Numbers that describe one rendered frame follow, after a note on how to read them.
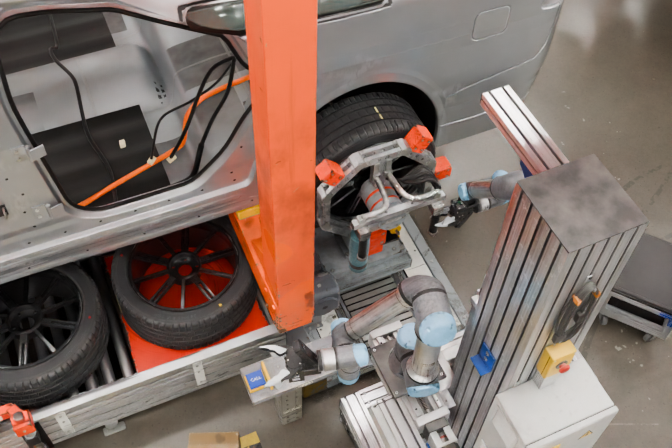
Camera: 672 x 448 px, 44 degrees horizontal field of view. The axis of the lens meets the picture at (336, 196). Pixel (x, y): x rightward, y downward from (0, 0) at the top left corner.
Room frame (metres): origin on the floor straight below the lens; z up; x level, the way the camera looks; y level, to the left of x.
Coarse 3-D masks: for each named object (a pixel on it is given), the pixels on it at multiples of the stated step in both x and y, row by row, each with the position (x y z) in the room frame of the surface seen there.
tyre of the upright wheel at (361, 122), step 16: (368, 96) 2.49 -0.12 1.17; (384, 96) 2.52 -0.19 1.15; (320, 112) 2.42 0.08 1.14; (336, 112) 2.41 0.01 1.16; (352, 112) 2.40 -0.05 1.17; (368, 112) 2.40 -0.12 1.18; (384, 112) 2.42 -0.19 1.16; (400, 112) 2.45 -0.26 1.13; (320, 128) 2.34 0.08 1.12; (336, 128) 2.32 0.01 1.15; (352, 128) 2.31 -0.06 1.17; (368, 128) 2.31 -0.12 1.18; (384, 128) 2.32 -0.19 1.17; (400, 128) 2.34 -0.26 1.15; (320, 144) 2.27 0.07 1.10; (336, 144) 2.25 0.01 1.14; (352, 144) 2.24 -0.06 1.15; (368, 144) 2.27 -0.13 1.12; (432, 144) 2.41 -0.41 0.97; (320, 160) 2.21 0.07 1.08; (336, 160) 2.21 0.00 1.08
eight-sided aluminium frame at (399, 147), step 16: (384, 144) 2.27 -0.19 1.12; (400, 144) 2.28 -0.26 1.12; (352, 160) 2.19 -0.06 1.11; (368, 160) 2.18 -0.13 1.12; (384, 160) 2.22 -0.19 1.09; (416, 160) 2.28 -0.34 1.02; (432, 160) 2.32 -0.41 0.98; (352, 176) 2.15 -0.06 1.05; (320, 192) 2.13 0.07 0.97; (336, 192) 2.12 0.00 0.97; (416, 192) 2.35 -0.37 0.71; (320, 208) 2.11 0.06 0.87; (320, 224) 2.10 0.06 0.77; (336, 224) 2.14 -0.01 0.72
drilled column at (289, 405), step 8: (288, 392) 1.51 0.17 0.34; (296, 392) 1.55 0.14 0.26; (280, 400) 1.50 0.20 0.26; (288, 400) 1.51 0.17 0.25; (296, 400) 1.52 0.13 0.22; (280, 408) 1.51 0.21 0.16; (288, 408) 1.51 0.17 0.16; (296, 408) 1.52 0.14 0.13; (280, 416) 1.52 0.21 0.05; (288, 416) 1.51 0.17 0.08; (296, 416) 1.52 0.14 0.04
